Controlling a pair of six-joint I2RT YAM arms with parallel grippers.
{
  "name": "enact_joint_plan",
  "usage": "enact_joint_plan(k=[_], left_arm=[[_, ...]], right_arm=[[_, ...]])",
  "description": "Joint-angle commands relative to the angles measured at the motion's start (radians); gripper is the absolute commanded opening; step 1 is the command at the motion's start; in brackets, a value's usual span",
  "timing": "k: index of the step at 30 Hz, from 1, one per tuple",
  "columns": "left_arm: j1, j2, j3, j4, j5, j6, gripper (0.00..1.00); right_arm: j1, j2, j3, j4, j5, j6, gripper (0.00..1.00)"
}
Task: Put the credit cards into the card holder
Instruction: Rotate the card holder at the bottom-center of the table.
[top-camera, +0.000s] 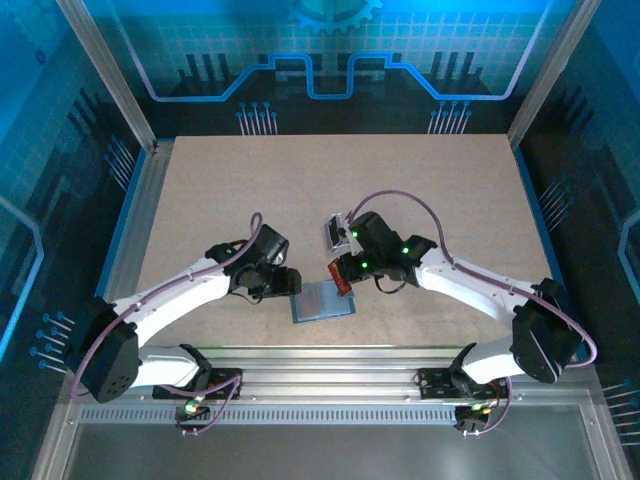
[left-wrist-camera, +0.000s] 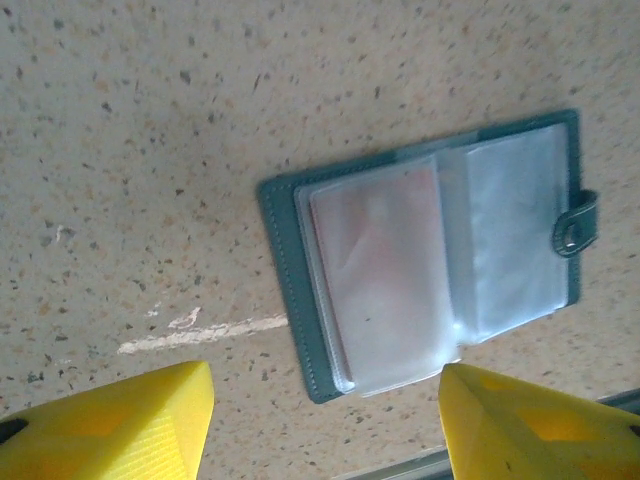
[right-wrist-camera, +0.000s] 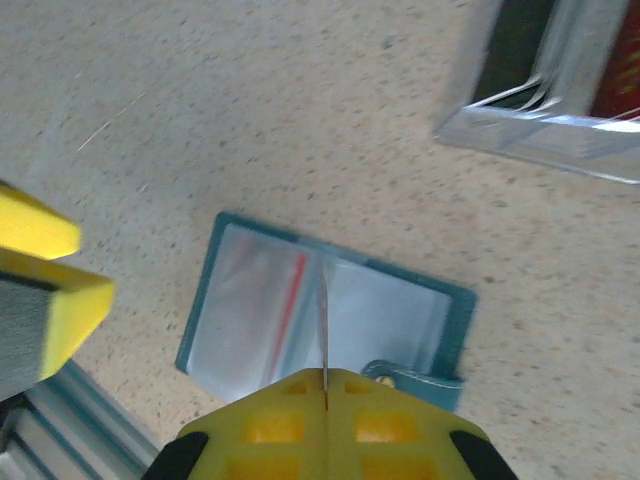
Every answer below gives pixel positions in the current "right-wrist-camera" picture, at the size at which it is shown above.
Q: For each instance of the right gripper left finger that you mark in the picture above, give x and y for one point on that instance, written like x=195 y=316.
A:
x=310 y=450

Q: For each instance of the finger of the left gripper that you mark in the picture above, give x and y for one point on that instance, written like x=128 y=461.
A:
x=35 y=230
x=75 y=310

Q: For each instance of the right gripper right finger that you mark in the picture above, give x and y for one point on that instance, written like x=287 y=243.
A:
x=345 y=450

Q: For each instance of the silver credit card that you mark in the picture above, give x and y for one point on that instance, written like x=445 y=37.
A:
x=324 y=350

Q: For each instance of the teal card holder wallet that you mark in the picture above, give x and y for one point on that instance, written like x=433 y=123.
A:
x=380 y=310

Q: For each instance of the red card stack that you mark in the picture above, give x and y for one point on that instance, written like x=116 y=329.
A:
x=622 y=55

